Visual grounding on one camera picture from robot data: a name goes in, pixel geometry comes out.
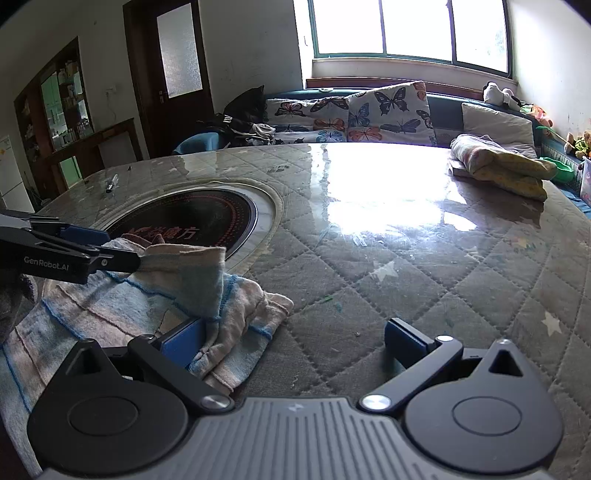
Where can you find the white refrigerator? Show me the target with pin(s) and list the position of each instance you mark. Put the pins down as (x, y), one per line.
(9, 175)

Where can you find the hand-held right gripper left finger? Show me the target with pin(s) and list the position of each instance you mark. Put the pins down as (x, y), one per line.
(184, 344)

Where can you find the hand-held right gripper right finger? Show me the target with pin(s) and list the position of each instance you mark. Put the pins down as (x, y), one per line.
(402, 344)

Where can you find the blue striped towel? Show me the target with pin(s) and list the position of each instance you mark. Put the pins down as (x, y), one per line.
(115, 304)

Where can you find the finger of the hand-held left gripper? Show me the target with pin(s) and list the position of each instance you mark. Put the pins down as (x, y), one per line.
(69, 266)
(85, 236)

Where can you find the green framed window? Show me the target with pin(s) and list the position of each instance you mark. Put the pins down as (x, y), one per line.
(406, 27)

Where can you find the small flat block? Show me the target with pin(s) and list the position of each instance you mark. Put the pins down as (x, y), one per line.
(458, 170)

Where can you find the tall glass shelf cabinet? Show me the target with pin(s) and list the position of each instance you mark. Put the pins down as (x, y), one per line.
(37, 92)

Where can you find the long butterfly print cushion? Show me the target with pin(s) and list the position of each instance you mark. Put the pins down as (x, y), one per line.
(304, 120)

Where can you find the brown door with frosted glass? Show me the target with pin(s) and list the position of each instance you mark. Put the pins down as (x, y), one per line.
(143, 92)

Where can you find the green plastic basin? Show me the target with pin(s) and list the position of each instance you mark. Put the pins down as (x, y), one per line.
(558, 170)

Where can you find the square butterfly print cushion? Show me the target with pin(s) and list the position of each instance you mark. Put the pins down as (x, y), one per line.
(392, 115)

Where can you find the plain grey pillow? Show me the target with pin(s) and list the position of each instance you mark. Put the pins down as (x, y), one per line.
(498, 127)

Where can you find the brown plush toys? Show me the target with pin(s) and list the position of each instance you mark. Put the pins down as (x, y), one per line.
(579, 144)

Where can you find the low wooden cabinet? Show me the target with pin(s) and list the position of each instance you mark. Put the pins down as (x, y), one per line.
(90, 152)

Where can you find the folded yellow floral cloth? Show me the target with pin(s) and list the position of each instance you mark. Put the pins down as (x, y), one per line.
(503, 166)

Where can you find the round black induction cooktop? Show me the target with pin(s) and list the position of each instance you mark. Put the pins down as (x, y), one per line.
(184, 217)

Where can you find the grey quilted star table cover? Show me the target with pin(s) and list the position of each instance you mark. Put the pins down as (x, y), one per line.
(415, 277)

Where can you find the panda plush toy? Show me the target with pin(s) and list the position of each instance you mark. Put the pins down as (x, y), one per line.
(501, 96)

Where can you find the pile of dark clothes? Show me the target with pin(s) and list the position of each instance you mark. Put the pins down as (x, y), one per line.
(240, 131)

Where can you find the black backpack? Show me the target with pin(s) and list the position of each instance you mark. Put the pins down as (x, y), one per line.
(247, 106)

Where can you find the blue sofa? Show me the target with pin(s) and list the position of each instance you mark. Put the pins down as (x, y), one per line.
(198, 141)

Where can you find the pink plush toy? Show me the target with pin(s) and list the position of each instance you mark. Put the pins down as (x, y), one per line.
(540, 115)

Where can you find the black marker pen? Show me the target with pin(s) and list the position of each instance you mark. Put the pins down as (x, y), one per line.
(111, 183)

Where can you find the clear plastic storage box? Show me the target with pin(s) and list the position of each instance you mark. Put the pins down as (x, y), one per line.
(585, 182)

